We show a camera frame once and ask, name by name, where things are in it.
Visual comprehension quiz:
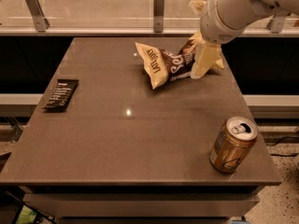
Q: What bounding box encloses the gold soda can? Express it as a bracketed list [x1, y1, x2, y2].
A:
[209, 117, 258, 174]

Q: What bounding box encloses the brown and yellow chip bag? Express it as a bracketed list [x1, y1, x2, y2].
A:
[135, 32, 211, 90]

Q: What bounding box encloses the black rxbar chocolate bar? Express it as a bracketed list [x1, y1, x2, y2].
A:
[43, 79, 78, 112]

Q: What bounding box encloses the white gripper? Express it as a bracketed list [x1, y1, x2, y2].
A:
[189, 0, 271, 79]

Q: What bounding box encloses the grey table drawer front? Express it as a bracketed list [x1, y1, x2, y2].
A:
[24, 193, 260, 217]

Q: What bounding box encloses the middle metal railing bracket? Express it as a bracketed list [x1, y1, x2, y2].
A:
[153, 0, 164, 33]

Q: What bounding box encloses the left metal railing bracket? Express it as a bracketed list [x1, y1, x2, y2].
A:
[25, 0, 50, 32]

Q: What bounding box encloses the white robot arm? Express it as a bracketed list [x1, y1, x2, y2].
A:
[189, 0, 299, 79]

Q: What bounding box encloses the black cable on floor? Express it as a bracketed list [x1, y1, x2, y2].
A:
[264, 135, 299, 158]

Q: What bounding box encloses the right metal railing bracket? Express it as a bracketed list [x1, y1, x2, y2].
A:
[266, 10, 291, 34]

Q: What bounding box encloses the metal railing bracket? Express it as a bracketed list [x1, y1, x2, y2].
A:
[153, 0, 164, 33]
[25, 0, 50, 32]
[266, 10, 291, 34]

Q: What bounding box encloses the green object on floor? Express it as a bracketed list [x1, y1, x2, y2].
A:
[14, 205, 37, 224]

